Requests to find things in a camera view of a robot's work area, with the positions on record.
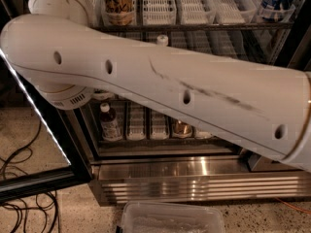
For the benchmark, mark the gold can bottom shelf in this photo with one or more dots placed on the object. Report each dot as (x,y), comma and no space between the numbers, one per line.
(181,129)

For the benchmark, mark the stainless steel fridge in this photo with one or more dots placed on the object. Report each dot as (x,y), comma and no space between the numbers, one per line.
(148,163)

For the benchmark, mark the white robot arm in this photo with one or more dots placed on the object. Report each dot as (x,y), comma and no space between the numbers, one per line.
(262,108)

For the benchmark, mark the brown tea bottle white cap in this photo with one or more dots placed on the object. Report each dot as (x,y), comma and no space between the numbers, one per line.
(162,40)

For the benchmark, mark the white shelf tray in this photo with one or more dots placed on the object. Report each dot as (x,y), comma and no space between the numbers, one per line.
(159,12)
(191,12)

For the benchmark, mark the clear plastic bin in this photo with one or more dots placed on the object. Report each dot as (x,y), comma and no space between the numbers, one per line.
(154,217)

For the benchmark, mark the tall gold black can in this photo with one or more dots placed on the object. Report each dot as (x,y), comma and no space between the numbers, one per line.
(118,12)

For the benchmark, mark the small brown tea bottle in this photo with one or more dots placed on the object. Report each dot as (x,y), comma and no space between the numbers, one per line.
(111,130)

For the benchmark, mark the open glass fridge door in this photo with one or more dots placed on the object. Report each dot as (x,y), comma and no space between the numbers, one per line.
(40,150)

